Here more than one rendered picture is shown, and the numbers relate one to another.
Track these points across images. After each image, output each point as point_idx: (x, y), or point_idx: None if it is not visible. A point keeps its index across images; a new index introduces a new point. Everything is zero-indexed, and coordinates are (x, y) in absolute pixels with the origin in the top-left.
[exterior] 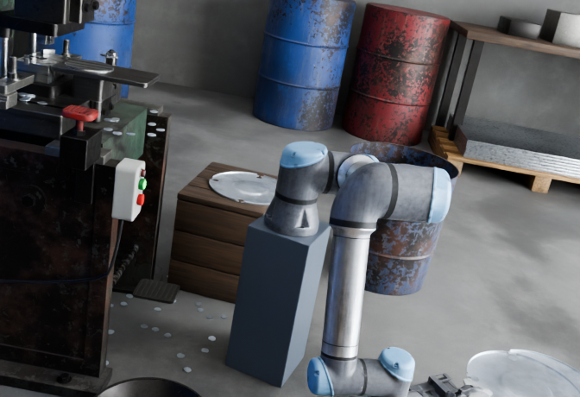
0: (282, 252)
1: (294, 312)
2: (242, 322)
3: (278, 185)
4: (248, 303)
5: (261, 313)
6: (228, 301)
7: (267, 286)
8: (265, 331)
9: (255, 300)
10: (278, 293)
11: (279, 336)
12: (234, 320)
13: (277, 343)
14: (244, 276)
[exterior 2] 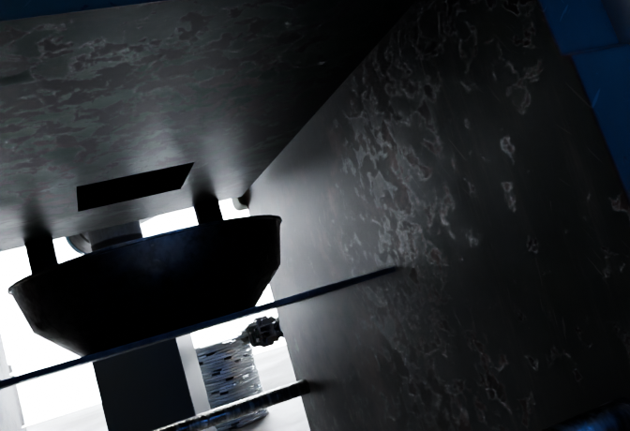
0: None
1: (197, 358)
2: (196, 406)
3: (127, 226)
4: (188, 374)
5: (194, 379)
6: None
7: (184, 339)
8: (202, 401)
9: (188, 366)
10: (188, 344)
11: (204, 397)
12: (194, 409)
13: (207, 408)
14: (177, 340)
